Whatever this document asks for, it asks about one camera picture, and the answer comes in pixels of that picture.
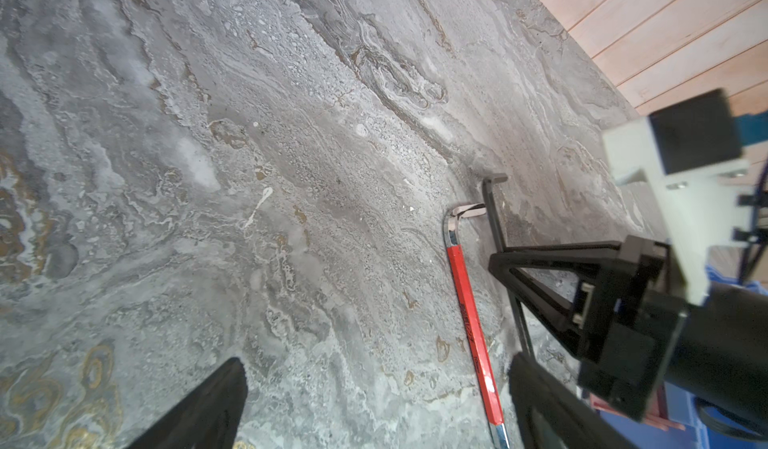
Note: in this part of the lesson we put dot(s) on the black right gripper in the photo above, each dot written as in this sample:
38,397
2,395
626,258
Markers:
636,335

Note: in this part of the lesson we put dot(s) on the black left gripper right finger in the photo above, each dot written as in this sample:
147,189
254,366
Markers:
550,416

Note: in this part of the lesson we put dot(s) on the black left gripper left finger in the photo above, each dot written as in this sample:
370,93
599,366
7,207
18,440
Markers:
208,417

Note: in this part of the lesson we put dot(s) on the red handled hex key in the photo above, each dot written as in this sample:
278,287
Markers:
471,321

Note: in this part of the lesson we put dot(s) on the white blue plastic toolbox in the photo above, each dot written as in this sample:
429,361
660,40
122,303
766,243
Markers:
690,413

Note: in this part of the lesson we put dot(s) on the black hex key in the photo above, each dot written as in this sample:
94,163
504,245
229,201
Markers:
487,189

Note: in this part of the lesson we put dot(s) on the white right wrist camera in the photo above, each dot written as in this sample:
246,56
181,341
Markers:
686,153

